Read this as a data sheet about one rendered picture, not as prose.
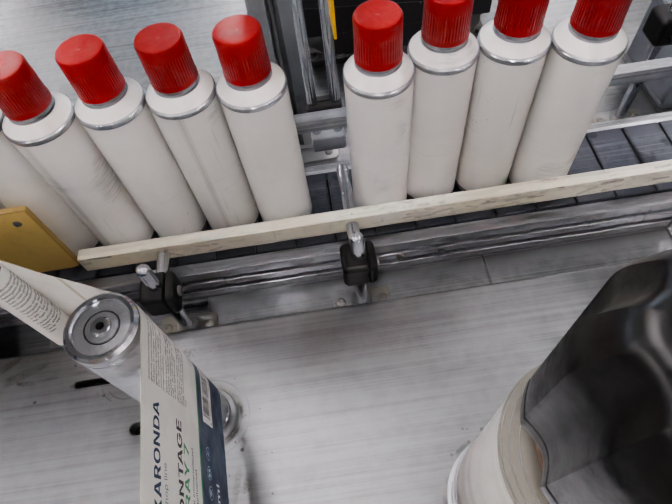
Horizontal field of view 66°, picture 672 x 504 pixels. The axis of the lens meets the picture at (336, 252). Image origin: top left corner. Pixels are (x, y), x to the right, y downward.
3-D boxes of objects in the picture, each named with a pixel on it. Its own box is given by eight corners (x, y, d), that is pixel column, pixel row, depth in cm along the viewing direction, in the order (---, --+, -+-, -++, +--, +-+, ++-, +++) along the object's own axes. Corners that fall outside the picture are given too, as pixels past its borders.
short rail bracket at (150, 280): (174, 343, 50) (120, 287, 40) (176, 286, 53) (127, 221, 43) (207, 338, 50) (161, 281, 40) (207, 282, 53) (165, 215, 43)
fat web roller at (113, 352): (181, 451, 40) (45, 378, 24) (182, 393, 42) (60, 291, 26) (239, 442, 40) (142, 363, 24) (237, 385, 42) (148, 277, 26)
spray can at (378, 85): (365, 231, 49) (354, 48, 32) (345, 191, 52) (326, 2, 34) (415, 213, 50) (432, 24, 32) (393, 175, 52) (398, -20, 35)
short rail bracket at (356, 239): (349, 316, 50) (340, 254, 40) (345, 289, 52) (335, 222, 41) (382, 311, 50) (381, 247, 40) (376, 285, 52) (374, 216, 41)
